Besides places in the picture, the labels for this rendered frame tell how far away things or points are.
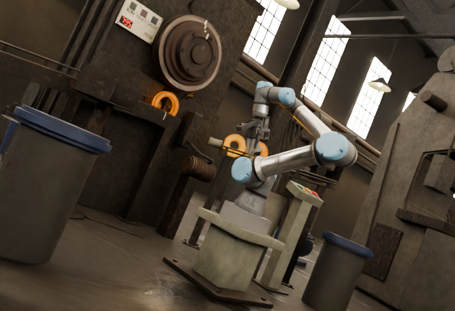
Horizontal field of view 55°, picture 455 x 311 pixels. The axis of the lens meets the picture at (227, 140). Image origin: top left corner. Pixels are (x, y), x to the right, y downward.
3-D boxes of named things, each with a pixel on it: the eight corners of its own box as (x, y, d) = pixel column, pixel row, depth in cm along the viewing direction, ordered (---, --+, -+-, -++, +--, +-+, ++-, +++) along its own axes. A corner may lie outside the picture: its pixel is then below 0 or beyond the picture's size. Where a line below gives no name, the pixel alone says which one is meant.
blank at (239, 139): (226, 131, 293) (227, 130, 289) (248, 137, 294) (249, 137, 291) (219, 153, 291) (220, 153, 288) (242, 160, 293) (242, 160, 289)
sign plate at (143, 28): (114, 22, 258) (127, -5, 260) (149, 45, 275) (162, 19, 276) (116, 22, 257) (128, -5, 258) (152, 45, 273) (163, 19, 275)
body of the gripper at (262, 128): (268, 141, 210) (272, 116, 210) (254, 138, 205) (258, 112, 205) (258, 139, 216) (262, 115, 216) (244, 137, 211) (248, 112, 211)
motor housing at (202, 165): (150, 230, 277) (184, 152, 282) (177, 237, 291) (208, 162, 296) (160, 236, 267) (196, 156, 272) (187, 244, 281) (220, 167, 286)
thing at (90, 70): (19, 200, 206) (84, 62, 213) (53, 203, 231) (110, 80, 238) (54, 218, 201) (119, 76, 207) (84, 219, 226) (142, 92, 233)
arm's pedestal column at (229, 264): (272, 308, 206) (293, 256, 209) (214, 300, 179) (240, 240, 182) (218, 272, 236) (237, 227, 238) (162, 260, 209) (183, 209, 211)
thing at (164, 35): (141, 70, 265) (172, 0, 269) (198, 101, 294) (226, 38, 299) (146, 70, 260) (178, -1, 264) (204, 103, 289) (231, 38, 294)
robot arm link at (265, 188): (272, 198, 212) (284, 173, 213) (258, 192, 202) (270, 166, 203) (253, 189, 220) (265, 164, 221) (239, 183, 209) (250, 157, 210)
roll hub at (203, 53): (168, 64, 264) (187, 22, 266) (202, 84, 281) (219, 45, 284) (173, 64, 259) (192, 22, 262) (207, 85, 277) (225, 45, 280)
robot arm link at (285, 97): (300, 94, 207) (280, 93, 214) (290, 85, 198) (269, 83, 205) (296, 110, 206) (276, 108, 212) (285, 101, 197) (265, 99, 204)
